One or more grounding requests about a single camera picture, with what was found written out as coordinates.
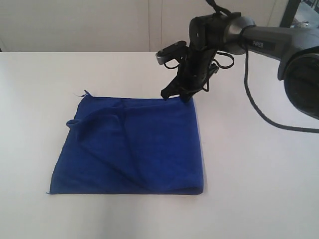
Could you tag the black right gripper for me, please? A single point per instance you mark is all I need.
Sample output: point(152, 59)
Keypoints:
point(206, 41)

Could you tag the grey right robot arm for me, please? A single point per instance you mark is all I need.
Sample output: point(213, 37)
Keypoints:
point(297, 50)

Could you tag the blue towel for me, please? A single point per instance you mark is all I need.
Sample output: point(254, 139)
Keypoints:
point(130, 146)

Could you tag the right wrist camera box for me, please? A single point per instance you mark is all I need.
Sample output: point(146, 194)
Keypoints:
point(175, 51)

